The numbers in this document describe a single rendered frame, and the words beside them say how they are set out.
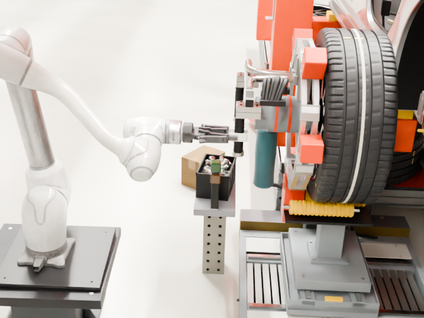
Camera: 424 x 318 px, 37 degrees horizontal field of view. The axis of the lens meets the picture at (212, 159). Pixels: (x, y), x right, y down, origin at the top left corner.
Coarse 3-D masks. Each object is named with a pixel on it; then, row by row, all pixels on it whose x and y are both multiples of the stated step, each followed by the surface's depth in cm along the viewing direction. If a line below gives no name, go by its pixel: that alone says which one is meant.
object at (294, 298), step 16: (288, 240) 292; (288, 256) 280; (288, 272) 269; (368, 272) 267; (288, 288) 259; (288, 304) 250; (304, 304) 249; (320, 304) 249; (336, 304) 249; (352, 304) 249; (368, 304) 248
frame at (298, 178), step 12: (300, 48) 227; (300, 60) 220; (300, 72) 221; (288, 84) 264; (300, 84) 220; (312, 84) 220; (300, 96) 218; (312, 96) 218; (300, 108) 214; (312, 108) 214; (300, 120) 214; (312, 120) 214; (288, 132) 265; (300, 132) 216; (312, 132) 216; (288, 144) 263; (288, 156) 261; (288, 168) 252; (300, 168) 222; (312, 168) 222; (288, 180) 244; (300, 180) 241
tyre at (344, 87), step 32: (320, 32) 236; (352, 32) 226; (384, 32) 229; (352, 64) 213; (384, 64) 213; (352, 96) 209; (384, 96) 209; (352, 128) 210; (384, 128) 209; (352, 160) 214; (384, 160) 213; (320, 192) 226; (352, 192) 225
